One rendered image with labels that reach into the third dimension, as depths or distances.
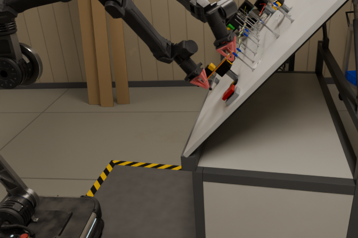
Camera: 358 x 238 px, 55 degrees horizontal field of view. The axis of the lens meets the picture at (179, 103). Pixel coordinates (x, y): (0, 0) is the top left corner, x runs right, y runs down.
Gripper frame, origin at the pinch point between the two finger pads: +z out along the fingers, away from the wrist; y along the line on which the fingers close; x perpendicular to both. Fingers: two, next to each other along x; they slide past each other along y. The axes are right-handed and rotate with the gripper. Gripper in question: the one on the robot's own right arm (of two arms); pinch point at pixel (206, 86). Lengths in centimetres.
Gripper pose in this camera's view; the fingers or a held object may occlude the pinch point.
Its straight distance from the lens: 145.6
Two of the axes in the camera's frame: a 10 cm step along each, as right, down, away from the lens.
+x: -6.8, 5.1, 5.2
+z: 6.7, 7.2, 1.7
